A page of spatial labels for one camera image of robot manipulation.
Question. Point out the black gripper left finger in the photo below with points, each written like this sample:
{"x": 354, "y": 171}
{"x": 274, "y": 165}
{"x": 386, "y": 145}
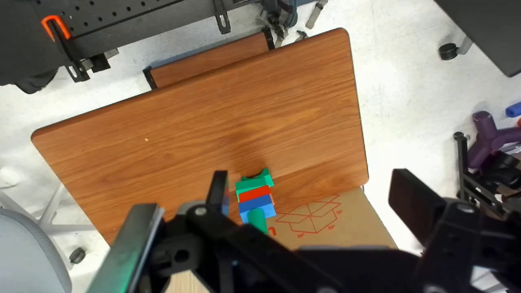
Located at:
{"x": 220, "y": 189}

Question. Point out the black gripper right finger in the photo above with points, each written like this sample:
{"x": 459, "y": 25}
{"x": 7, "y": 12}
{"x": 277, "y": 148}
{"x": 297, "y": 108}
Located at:
{"x": 415, "y": 201}

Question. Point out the green bridge block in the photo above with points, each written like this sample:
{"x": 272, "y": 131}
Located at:
{"x": 253, "y": 181}

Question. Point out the blue block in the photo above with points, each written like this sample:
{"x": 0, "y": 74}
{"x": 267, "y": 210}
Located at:
{"x": 259, "y": 205}

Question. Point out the green cylinder block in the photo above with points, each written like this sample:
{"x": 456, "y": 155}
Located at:
{"x": 259, "y": 222}

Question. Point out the brown cardboard box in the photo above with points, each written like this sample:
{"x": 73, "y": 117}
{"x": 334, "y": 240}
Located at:
{"x": 336, "y": 222}

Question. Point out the purple plastic object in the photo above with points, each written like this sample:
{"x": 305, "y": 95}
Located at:
{"x": 485, "y": 135}

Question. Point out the wooden table base board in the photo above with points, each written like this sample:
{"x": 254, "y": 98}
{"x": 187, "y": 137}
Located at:
{"x": 209, "y": 59}

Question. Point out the small blue object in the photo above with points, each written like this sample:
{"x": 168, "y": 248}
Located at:
{"x": 513, "y": 109}

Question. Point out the black perforated mounting board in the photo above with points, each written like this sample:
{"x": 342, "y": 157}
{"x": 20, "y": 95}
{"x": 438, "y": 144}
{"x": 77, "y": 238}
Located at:
{"x": 108, "y": 13}

